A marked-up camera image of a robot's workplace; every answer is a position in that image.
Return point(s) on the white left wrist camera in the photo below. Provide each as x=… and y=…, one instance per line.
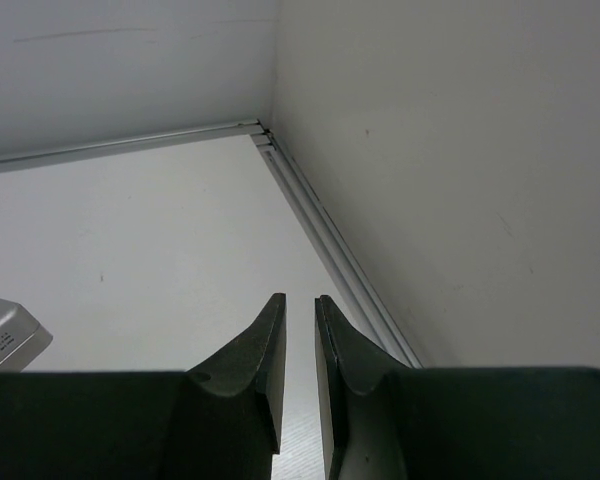
x=22, y=337

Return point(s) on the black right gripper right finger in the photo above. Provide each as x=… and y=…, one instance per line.
x=358, y=411

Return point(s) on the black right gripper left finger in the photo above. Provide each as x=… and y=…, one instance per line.
x=253, y=363

